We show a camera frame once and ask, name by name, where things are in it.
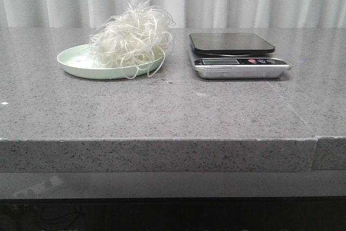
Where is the digital kitchen scale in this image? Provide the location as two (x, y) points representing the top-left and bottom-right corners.
(189, 33), (290, 79)

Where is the white vermicelli bundle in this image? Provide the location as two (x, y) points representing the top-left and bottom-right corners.
(88, 0), (175, 77)

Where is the light green plastic plate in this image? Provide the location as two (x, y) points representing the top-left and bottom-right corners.
(57, 44), (163, 80)

